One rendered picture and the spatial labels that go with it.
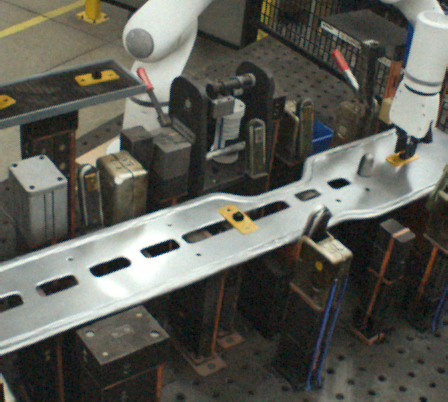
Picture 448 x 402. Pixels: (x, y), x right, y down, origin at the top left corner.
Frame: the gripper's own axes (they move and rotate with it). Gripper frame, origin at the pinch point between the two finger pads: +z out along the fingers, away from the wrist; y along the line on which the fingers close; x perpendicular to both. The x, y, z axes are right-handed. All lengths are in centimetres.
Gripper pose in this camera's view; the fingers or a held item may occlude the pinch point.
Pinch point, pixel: (405, 147)
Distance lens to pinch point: 172.0
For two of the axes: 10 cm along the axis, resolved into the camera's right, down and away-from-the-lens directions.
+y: 5.9, 5.1, -6.3
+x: 8.0, -2.6, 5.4
